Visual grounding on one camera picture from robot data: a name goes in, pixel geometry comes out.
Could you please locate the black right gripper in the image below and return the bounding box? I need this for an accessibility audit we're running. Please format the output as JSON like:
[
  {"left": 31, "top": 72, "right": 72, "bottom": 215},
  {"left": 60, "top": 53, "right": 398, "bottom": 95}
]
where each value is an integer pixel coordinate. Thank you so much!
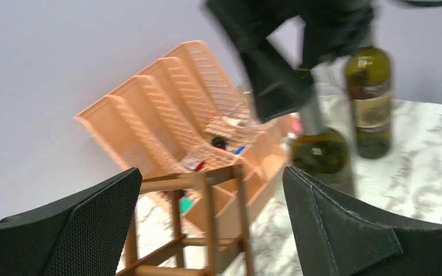
[{"left": 205, "top": 1, "right": 374, "bottom": 122}]

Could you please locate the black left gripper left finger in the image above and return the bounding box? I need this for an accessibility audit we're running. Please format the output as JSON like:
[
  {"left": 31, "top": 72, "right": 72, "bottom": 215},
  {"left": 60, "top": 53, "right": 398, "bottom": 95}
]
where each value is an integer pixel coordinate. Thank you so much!
[{"left": 0, "top": 168, "right": 142, "bottom": 275}]

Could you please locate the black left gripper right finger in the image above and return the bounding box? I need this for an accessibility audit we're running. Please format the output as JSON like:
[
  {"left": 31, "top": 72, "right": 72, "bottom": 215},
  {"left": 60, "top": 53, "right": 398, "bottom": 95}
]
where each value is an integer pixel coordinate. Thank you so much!
[{"left": 283, "top": 167, "right": 442, "bottom": 275}]

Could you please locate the green bottle silver cap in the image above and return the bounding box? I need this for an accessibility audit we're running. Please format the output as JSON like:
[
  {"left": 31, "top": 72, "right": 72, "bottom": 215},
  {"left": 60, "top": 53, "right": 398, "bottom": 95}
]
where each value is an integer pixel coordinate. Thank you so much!
[{"left": 289, "top": 85, "right": 357, "bottom": 199}]

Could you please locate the green bottle white label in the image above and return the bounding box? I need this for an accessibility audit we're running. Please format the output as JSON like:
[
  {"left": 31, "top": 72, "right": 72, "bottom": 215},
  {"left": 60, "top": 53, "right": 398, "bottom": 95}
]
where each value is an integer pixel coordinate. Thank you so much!
[{"left": 344, "top": 31, "right": 394, "bottom": 159}]

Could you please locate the red capped small bottle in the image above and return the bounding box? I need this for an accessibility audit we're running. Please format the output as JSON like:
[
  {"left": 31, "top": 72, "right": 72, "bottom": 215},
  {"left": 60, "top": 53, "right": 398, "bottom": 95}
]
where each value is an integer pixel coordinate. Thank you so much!
[{"left": 211, "top": 136, "right": 227, "bottom": 151}]

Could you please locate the brown wooden wine rack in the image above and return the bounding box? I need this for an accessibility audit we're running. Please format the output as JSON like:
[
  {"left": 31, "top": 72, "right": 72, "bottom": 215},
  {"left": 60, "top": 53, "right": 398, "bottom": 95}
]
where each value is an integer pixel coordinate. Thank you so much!
[{"left": 118, "top": 164, "right": 255, "bottom": 275}]

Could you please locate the peach plastic file organizer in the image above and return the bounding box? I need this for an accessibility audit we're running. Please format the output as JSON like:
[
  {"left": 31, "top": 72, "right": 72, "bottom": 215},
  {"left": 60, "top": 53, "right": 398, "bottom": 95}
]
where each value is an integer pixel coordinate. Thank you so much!
[{"left": 76, "top": 40, "right": 293, "bottom": 221}]

